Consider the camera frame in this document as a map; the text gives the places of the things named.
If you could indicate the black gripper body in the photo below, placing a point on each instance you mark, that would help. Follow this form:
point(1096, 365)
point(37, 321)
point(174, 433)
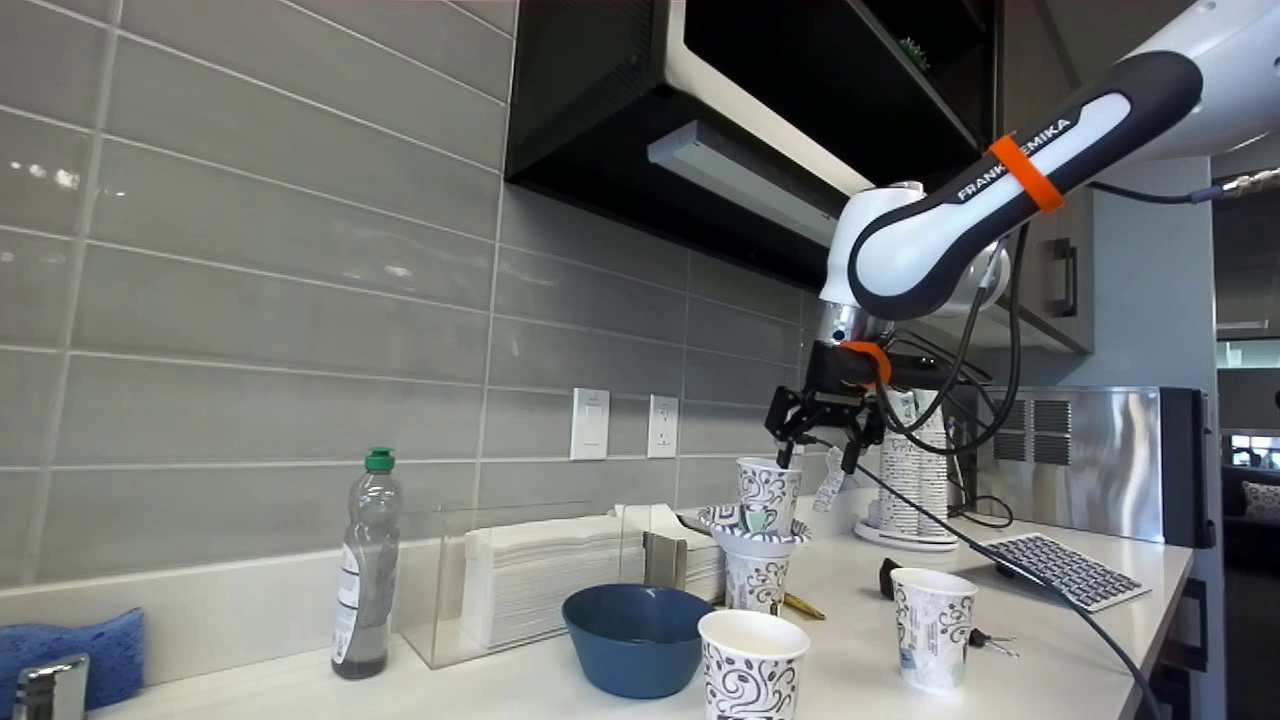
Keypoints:
point(820, 410)

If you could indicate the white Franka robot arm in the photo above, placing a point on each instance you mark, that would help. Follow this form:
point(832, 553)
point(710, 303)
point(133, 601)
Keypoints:
point(961, 241)

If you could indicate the tall paper cup stack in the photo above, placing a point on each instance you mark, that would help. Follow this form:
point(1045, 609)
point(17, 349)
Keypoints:
point(907, 466)

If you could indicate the dark blue plastic bowl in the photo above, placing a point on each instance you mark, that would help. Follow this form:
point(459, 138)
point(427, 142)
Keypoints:
point(634, 647)

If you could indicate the white round tray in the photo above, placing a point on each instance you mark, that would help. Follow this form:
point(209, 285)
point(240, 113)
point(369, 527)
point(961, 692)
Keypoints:
point(907, 541)

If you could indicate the yellow sugar packet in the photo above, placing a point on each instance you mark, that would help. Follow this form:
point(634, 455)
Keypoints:
point(807, 609)

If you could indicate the under-cabinet light bar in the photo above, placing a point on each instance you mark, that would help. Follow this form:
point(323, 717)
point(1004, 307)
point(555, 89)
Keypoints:
point(745, 182)

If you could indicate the grey keyboard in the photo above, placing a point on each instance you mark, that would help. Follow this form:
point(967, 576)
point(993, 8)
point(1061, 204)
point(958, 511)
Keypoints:
point(1065, 569)

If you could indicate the stainless steel appliance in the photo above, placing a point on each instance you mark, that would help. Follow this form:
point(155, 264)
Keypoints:
point(1132, 463)

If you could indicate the small green object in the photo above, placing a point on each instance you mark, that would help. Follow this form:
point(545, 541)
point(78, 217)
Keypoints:
point(912, 49)

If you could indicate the dark base cabinet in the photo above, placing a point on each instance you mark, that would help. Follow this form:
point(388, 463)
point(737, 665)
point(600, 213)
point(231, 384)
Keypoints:
point(1192, 626)

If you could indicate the clear acrylic napkin holder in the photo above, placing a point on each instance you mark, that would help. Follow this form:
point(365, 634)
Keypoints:
point(427, 601)

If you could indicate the black upper cabinet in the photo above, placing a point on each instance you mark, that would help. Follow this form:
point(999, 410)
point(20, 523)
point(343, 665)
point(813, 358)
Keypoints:
point(600, 82)

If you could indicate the clear soap bottle green cap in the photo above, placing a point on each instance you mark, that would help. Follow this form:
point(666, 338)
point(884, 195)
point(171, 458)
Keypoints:
point(365, 574)

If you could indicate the blue sponge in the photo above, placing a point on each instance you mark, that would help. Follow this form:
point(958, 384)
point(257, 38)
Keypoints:
point(66, 654)

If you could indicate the white wall outlet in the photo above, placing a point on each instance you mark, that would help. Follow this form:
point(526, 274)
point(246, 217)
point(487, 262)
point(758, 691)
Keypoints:
point(662, 426)
point(795, 426)
point(588, 426)

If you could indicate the black orange wrist camera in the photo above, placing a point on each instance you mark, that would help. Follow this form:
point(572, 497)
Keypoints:
point(865, 358)

